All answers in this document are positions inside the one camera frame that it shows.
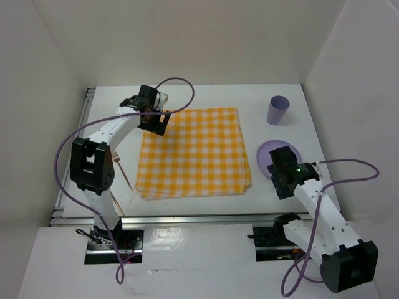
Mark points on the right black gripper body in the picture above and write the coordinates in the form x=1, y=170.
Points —
x=282, y=190

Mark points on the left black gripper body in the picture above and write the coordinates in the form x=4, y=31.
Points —
x=152, y=124

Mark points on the lilac plastic plate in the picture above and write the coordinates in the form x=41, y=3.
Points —
x=263, y=156

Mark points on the yellow white checkered cloth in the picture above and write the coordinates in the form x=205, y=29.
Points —
x=202, y=153

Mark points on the copper fork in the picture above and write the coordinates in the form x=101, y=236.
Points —
x=116, y=159

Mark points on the lilac plastic cup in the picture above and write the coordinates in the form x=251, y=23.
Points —
x=278, y=106

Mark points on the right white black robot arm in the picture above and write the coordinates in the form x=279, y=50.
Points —
x=344, y=259

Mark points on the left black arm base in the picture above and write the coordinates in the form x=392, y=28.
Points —
x=100, y=249

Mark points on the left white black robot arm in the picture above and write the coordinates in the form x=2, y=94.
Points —
x=91, y=165

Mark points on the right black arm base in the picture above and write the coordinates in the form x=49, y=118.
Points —
x=270, y=242

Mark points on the copper spoon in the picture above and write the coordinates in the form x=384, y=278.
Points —
x=117, y=204

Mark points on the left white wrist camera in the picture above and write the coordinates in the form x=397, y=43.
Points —
x=161, y=100

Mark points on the aluminium front rail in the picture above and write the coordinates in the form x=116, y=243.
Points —
x=172, y=220

